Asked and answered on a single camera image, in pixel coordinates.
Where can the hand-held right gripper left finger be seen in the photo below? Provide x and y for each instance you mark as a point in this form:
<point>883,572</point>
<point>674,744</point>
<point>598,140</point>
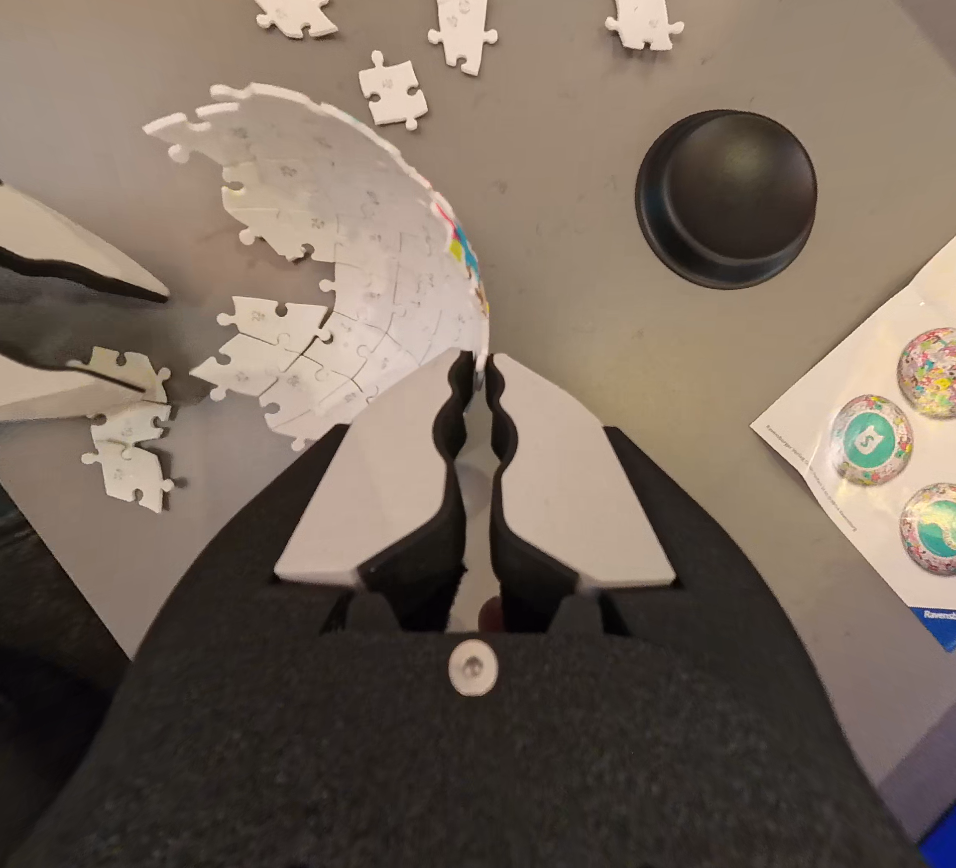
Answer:
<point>373,494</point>

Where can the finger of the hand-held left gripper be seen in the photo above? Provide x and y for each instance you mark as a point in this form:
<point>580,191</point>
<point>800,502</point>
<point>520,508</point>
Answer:
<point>67,240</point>
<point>37,390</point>

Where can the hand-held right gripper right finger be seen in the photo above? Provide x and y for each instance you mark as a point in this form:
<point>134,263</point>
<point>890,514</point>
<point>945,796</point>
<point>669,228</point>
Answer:
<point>582,494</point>

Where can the joined white puzzle pieces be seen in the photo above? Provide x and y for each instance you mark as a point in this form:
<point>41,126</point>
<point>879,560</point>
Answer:
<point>131,464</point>

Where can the partly built puzzle ball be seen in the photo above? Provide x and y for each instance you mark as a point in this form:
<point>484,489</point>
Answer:
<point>358,248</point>

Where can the printed puzzle instruction sheet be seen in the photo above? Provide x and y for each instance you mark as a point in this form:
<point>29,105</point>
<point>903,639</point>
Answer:
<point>821,405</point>

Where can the black round ball stand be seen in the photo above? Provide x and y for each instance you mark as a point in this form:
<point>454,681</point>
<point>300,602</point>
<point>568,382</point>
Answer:
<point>728,199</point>

